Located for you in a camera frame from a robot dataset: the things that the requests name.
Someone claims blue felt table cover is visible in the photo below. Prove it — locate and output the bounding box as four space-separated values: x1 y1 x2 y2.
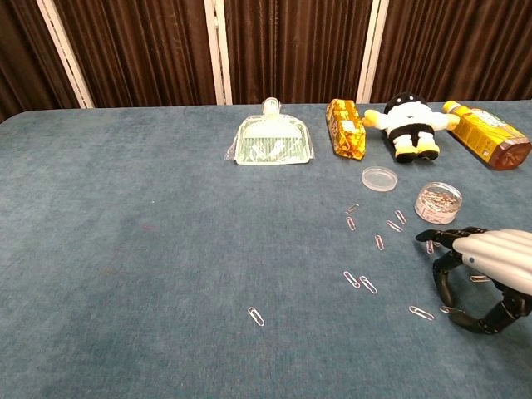
0 98 532 399

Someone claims gold foil snack package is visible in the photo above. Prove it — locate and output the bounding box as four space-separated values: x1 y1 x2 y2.
325 98 367 160

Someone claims clear paperclip container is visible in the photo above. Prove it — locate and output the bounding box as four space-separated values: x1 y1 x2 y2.
414 181 464 226

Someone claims brown curtain panel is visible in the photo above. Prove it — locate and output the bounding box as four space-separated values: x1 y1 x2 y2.
223 0 374 105
370 0 532 104
0 0 80 125
52 0 217 109

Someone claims packaged mini dustpan brush set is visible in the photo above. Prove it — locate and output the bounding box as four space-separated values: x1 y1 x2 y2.
224 96 316 166

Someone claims white partition post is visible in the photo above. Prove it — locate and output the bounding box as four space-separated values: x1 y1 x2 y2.
356 0 390 105
36 0 96 110
203 0 234 106

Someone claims black white plush toy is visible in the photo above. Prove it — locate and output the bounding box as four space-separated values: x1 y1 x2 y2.
362 91 461 164

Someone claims clear round lid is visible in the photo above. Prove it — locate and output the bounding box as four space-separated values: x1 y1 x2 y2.
361 165 399 193

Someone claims yellow label tea bottle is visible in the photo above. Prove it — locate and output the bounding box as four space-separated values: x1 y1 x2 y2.
441 100 532 171

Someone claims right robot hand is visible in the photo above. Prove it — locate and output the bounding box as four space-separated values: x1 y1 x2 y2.
415 226 532 336

